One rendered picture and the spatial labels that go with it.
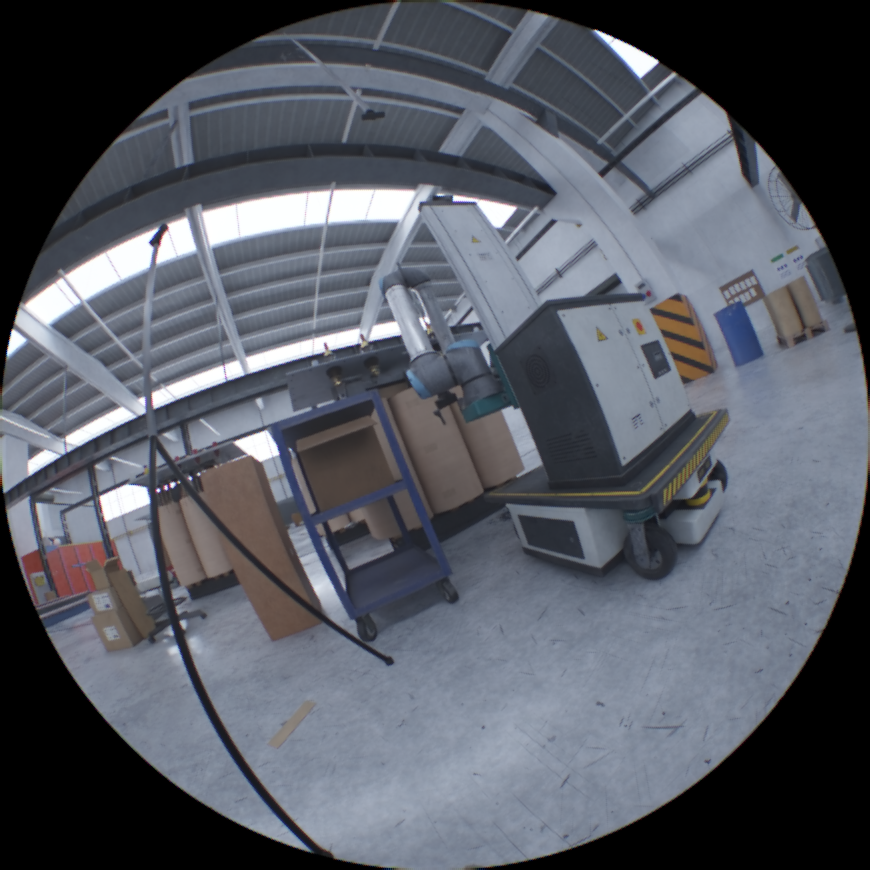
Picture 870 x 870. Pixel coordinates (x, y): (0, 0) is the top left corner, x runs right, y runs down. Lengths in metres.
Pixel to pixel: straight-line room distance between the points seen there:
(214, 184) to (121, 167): 6.38
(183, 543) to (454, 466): 3.17
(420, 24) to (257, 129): 5.10
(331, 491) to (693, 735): 1.20
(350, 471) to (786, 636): 1.34
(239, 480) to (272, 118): 9.43
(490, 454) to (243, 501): 1.66
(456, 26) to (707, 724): 11.01
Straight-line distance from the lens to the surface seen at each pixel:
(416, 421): 2.02
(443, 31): 10.44
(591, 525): 0.88
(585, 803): 0.61
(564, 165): 7.41
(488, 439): 2.22
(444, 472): 2.01
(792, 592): 0.86
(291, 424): 1.13
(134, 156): 10.55
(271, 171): 4.72
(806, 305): 5.17
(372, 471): 1.12
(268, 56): 6.26
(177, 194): 4.83
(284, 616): 1.63
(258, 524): 1.54
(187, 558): 3.90
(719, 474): 1.25
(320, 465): 1.11
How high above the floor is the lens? 0.58
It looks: 4 degrees up
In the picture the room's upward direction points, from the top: 22 degrees counter-clockwise
